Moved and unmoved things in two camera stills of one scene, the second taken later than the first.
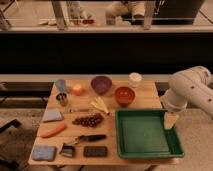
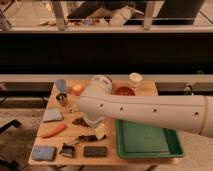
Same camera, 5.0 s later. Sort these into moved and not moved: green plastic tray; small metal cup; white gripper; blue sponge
Moved: white gripper
Not moved: small metal cup; blue sponge; green plastic tray
